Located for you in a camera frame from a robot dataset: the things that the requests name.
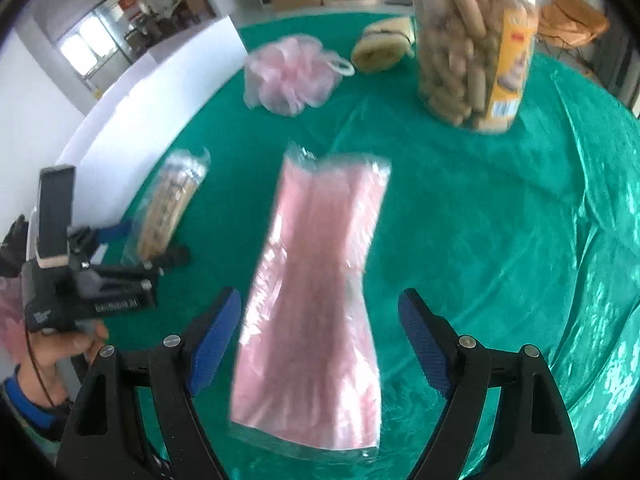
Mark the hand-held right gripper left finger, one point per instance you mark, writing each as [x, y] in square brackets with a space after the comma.
[215, 340]

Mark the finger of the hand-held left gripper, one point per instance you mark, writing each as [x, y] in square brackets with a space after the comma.
[167, 258]
[112, 232]

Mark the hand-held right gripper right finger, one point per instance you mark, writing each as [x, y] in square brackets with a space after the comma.
[422, 345]

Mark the cotton swab packet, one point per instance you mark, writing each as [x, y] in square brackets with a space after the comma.
[167, 200]

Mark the bundle of pink mask packets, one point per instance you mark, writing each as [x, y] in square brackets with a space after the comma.
[310, 310]

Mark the person's left forearm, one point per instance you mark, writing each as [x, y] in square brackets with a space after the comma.
[30, 410]

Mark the person's left hand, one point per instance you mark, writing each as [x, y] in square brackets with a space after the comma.
[55, 365]

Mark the pink plastic bag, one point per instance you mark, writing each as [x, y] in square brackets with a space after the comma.
[10, 315]

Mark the green tablecloth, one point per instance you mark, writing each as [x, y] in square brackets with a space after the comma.
[500, 235]

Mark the white board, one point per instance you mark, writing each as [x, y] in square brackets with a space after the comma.
[150, 100]

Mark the window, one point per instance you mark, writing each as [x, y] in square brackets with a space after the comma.
[100, 35]

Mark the pink bath loofah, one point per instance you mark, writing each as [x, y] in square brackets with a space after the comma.
[290, 75]

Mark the clear jar of snack sticks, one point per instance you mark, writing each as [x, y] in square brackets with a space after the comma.
[460, 60]

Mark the yellow sponge roll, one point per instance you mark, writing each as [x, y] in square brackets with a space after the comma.
[380, 47]

